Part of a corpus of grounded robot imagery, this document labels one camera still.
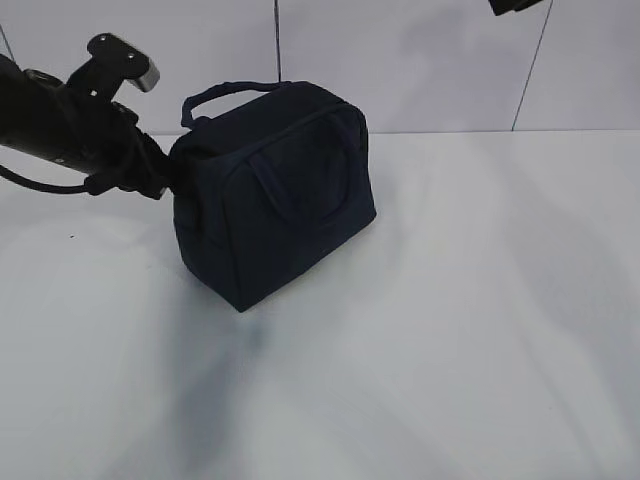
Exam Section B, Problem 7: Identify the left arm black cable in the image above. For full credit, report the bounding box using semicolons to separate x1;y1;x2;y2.
0;163;91;195

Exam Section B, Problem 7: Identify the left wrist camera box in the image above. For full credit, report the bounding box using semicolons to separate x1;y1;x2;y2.
66;33;160;101

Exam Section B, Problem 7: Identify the dark blue lunch bag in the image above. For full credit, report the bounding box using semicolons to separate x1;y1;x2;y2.
169;81;376;312

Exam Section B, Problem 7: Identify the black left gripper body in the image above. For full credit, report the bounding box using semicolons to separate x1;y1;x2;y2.
83;101;173;200

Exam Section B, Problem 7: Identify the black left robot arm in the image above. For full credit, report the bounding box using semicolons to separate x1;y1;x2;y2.
1;55;172;200

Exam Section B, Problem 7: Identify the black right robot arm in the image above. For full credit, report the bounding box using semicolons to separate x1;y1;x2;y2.
489;0;542;16

